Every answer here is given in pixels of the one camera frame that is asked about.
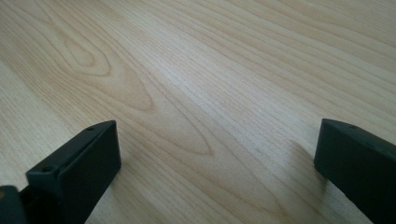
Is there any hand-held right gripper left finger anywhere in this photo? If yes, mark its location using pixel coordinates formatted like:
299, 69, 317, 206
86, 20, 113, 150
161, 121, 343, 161
19, 119, 122, 224

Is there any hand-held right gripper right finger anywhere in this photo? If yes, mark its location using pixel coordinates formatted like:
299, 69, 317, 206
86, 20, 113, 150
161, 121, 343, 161
313, 118, 396, 224

